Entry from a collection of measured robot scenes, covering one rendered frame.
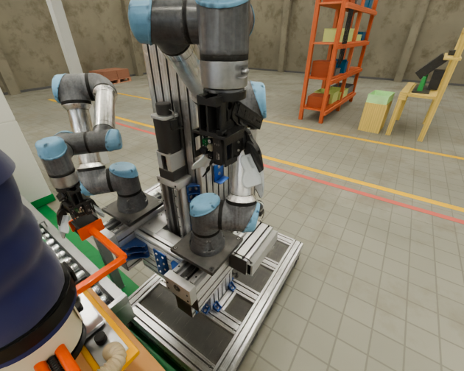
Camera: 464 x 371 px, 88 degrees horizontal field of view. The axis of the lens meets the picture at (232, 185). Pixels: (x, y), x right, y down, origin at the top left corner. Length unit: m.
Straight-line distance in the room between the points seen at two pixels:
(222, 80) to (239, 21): 0.08
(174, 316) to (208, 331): 0.25
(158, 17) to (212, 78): 0.17
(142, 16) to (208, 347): 1.62
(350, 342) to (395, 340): 0.32
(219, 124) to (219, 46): 0.11
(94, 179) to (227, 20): 1.00
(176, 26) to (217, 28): 0.14
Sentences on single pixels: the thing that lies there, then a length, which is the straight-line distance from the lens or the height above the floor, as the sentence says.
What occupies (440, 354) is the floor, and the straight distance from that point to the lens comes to 2.39.
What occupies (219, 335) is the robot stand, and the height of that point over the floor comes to 0.21.
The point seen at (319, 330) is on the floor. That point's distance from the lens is 2.11.
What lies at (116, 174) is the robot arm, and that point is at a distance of 1.22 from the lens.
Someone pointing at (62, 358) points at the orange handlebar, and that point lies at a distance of 0.75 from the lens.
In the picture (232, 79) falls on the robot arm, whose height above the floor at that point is 1.74.
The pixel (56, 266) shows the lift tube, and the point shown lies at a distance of 0.66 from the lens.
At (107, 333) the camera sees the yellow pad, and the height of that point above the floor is 1.08.
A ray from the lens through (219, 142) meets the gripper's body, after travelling 0.40.
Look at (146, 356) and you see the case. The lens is 0.96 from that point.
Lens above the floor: 1.80
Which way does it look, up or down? 32 degrees down
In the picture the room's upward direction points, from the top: straight up
